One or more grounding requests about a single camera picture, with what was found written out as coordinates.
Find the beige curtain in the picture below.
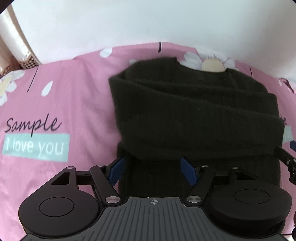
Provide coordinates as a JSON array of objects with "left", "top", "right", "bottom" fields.
[{"left": 1, "top": 4, "right": 41, "bottom": 77}]

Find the black knit sweater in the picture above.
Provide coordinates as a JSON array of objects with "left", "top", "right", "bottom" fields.
[{"left": 109, "top": 58, "right": 285, "bottom": 197}]

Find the pink printed bed sheet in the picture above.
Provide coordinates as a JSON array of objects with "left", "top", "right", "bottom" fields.
[{"left": 1, "top": 43, "right": 295, "bottom": 240}]

